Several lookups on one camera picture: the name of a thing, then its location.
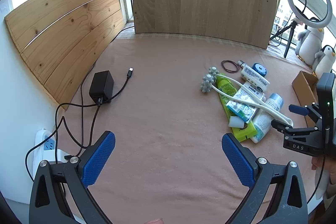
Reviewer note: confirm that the person's right hand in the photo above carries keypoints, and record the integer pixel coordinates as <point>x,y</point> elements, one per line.
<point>329,165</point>

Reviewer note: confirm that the white power strip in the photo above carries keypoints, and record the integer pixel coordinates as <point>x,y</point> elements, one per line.
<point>45,151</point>

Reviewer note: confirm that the blue-white packet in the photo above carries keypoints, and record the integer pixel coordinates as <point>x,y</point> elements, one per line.
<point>242,110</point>

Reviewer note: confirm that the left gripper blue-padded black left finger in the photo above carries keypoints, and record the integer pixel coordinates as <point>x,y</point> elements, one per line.
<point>48,203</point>

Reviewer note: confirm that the black power adapter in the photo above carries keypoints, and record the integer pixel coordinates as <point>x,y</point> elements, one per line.
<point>101,88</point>

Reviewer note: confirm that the white massage roller grey balls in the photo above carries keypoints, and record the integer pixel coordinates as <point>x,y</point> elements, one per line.
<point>242,100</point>

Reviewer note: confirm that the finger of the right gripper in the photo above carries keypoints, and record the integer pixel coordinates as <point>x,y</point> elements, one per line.
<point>303,110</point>
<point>286,129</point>

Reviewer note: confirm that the green tube bottle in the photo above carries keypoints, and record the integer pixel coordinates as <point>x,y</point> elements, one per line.
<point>248,131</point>

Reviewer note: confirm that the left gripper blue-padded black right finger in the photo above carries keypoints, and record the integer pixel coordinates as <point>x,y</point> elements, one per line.
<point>288,203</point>

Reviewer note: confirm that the white bottle light-blue cap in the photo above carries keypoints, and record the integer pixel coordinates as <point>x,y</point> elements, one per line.
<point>262,120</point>

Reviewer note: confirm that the white wall charger plug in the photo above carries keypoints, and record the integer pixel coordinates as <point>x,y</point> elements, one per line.
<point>59,156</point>

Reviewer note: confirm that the blue round lid tin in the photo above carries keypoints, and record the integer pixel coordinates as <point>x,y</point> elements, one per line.
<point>260,69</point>

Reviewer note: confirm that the white eraser block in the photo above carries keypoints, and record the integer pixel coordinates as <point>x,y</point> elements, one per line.
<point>236,122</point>

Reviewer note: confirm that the large plush penguin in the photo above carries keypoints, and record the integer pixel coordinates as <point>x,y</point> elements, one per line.
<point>309,43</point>

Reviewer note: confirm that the small pink white tube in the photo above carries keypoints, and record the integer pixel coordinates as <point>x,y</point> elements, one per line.
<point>257,93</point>

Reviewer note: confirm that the patterned white tissue pack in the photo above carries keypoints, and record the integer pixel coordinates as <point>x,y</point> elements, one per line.
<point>254,78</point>

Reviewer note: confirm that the pine slat board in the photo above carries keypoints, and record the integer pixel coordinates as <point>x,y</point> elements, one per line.
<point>59,40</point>

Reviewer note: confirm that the white ring light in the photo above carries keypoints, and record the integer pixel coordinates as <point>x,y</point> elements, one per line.
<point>321,24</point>

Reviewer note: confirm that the cardboard box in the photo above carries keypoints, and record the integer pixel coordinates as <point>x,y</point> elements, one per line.
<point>304,86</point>

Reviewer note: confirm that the small plush penguin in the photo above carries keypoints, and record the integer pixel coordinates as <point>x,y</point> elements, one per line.
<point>324,60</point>

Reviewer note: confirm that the black tripod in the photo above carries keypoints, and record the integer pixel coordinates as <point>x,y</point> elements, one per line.
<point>279,34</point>

